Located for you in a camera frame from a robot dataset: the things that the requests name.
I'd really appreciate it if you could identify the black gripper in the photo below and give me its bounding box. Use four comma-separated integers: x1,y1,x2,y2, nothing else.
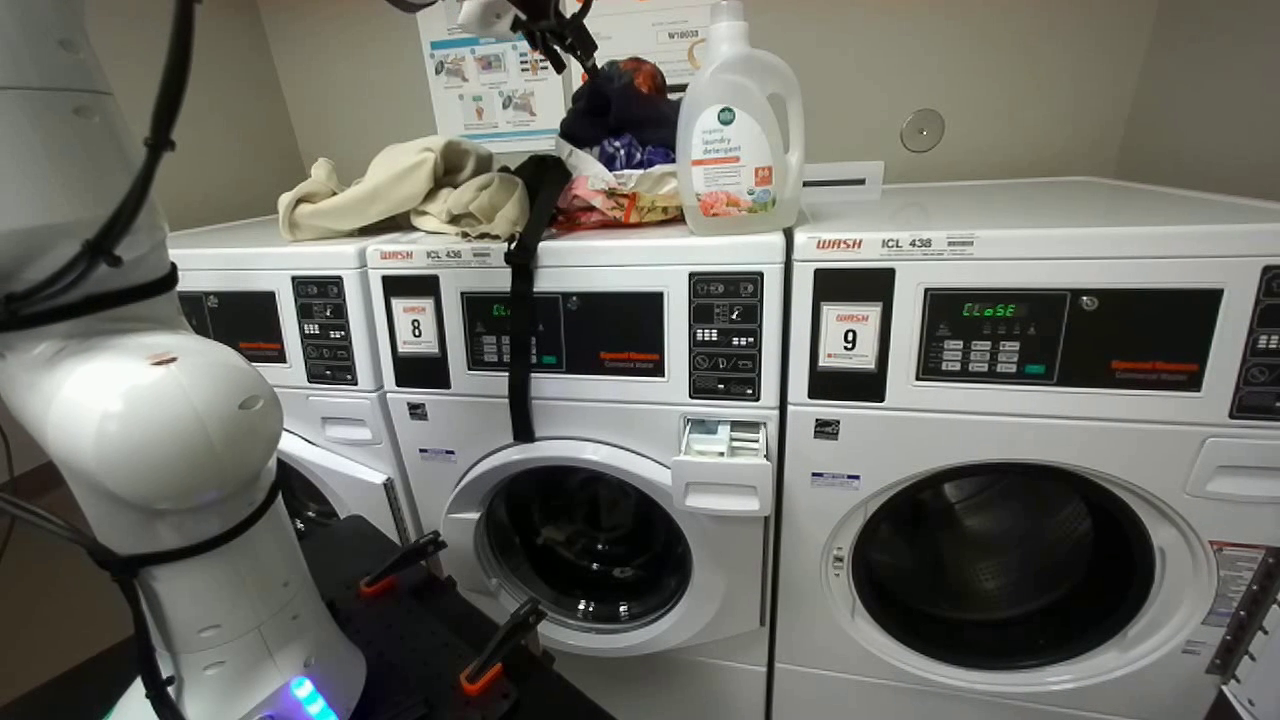
512,0,596,56

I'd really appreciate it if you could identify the dark navy garment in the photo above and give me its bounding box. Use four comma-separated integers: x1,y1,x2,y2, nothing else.
560,56,677,148

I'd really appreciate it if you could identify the beige cloth garment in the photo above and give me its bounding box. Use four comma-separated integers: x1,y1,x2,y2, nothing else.
275,136,530,239

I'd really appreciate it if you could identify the colourful laundry bag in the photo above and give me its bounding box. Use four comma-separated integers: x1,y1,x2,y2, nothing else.
555,136,682,233

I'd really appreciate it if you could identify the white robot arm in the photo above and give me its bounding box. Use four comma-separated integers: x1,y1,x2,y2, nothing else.
0,0,428,720

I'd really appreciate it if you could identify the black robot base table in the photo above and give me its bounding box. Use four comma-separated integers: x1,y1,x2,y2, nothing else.
304,522,610,720

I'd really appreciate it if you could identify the left washing machine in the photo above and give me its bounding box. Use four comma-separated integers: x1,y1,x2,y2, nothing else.
167,215,417,542

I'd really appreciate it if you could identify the middle washing machine number 8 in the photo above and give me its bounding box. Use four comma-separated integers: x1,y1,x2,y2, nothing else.
368,225,786,720

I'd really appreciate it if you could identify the right washing machine number 9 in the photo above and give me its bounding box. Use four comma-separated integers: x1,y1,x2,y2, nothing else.
772,175,1280,720

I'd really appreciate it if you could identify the white detergent bottle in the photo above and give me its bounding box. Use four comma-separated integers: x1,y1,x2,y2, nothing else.
677,0,802,236

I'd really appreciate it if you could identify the white box behind bottle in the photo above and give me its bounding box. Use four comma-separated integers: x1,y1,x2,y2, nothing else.
802,160,883,201

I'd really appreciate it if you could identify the black clamp orange tip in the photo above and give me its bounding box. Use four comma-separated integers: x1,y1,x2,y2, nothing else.
356,533,447,600

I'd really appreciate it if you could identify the wall instruction poster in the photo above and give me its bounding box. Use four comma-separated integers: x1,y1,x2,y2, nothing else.
417,0,567,154

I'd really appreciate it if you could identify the black bag strap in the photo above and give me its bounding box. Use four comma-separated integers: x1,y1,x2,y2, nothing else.
501,154,577,449

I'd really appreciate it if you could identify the round wall outlet cover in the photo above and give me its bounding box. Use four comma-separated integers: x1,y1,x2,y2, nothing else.
901,108,946,155

